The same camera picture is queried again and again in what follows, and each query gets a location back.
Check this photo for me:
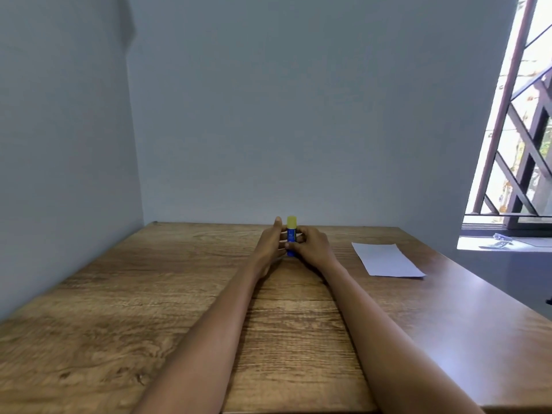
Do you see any person's right hand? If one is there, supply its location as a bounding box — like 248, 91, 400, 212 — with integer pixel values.
285, 226, 337, 272

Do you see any person's left hand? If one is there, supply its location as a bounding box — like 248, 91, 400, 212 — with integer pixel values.
250, 216, 289, 276

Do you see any blue glue stick yellow cap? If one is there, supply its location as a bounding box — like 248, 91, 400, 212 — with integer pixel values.
286, 216, 298, 258

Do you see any person's left forearm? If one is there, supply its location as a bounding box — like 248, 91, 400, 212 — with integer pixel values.
133, 259, 268, 414

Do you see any person's right forearm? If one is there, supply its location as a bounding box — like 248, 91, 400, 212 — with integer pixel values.
320, 259, 486, 414

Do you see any white paper sheet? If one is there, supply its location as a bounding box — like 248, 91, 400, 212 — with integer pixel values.
351, 242, 426, 278

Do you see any small crumpled wrapper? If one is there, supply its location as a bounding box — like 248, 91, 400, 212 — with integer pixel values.
478, 233, 514, 250

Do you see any brown window grille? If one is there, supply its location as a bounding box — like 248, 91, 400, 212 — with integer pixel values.
463, 0, 552, 231

